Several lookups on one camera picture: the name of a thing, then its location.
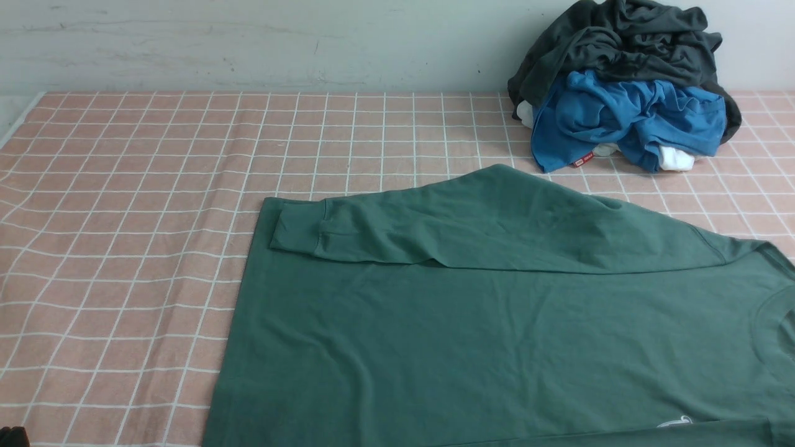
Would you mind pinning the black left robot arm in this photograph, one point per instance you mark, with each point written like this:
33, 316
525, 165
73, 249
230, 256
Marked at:
14, 437

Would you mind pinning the pink grid-pattern tablecloth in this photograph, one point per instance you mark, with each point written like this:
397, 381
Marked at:
127, 221

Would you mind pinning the blue crumpled shirt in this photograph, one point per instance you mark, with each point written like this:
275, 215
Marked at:
582, 111

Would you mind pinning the dark grey crumpled garment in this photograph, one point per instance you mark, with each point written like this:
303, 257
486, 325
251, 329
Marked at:
625, 41

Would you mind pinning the green long-sleeve shirt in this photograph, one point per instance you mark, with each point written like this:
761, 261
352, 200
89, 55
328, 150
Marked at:
501, 309

